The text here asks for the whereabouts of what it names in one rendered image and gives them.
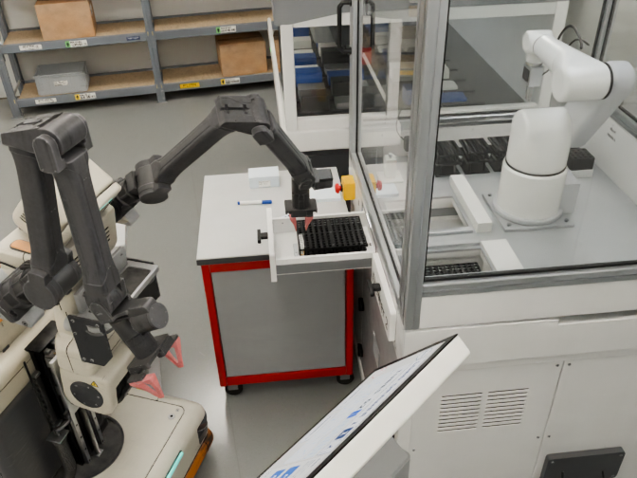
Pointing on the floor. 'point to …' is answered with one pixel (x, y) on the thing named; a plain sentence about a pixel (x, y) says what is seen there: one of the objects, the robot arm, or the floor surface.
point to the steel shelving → (174, 28)
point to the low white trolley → (269, 292)
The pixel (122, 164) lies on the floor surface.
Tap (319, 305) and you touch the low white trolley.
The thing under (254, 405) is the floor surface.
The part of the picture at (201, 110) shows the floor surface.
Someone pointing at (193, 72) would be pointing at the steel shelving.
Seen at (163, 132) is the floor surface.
